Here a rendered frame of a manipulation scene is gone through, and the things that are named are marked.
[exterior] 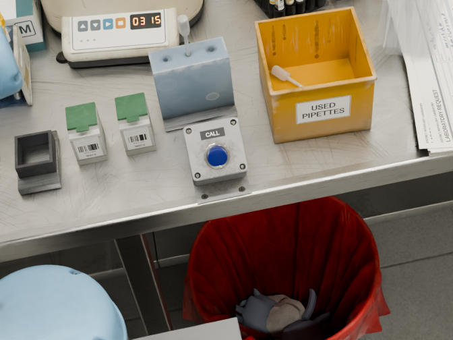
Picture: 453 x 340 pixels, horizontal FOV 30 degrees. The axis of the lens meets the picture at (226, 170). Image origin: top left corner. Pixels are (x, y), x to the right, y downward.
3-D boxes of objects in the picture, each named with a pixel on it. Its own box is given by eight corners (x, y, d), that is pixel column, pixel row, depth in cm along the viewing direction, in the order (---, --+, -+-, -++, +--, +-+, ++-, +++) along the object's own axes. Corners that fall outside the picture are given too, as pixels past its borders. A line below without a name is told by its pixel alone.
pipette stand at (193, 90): (166, 133, 114) (154, 81, 106) (157, 96, 119) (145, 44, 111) (237, 117, 115) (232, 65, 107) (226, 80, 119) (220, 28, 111)
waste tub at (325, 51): (273, 146, 111) (269, 94, 103) (257, 73, 120) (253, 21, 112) (373, 130, 112) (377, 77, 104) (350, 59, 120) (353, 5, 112)
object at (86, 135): (78, 166, 112) (67, 133, 107) (75, 139, 115) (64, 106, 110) (108, 160, 112) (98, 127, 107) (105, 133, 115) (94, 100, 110)
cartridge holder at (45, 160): (20, 195, 110) (13, 179, 107) (19, 143, 115) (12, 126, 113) (61, 188, 110) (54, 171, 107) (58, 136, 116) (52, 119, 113)
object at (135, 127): (127, 156, 112) (117, 123, 107) (123, 129, 115) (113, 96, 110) (156, 150, 113) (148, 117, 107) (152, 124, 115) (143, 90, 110)
